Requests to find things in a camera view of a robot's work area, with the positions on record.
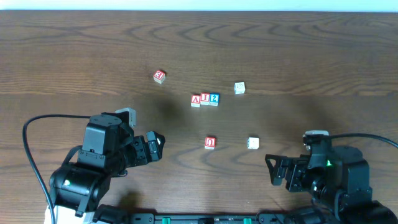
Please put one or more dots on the red letter I block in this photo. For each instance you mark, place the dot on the red letter I block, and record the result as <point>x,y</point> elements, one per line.
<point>204,98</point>

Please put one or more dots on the white block with round drawing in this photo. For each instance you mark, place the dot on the white block with round drawing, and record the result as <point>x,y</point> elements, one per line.
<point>239,88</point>

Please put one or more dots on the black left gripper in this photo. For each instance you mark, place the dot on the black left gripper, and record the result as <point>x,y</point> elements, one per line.
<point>148,147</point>

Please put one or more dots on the red number 3 block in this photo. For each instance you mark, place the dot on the red number 3 block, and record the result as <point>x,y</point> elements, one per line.
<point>159,76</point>

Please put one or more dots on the red letter U block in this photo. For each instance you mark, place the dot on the red letter U block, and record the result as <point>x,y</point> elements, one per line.
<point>210,143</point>

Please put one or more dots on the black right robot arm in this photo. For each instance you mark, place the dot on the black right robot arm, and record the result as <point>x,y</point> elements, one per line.
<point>336,177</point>

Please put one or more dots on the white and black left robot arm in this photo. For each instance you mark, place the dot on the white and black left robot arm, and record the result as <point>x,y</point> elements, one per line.
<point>77,187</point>

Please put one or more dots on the black mounting rail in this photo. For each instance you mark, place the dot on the black mounting rail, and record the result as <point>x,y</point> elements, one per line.
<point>114,215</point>

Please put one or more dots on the red letter A block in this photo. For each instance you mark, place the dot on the red letter A block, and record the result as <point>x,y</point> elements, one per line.
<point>195,101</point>

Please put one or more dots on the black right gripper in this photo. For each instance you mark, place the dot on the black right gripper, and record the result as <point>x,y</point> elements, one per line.
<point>290,172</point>

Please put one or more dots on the white block with red side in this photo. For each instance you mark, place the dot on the white block with red side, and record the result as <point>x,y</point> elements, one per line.
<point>253,143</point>

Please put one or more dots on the blue number 2 block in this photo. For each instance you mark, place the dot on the blue number 2 block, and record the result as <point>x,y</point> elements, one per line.
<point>214,99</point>

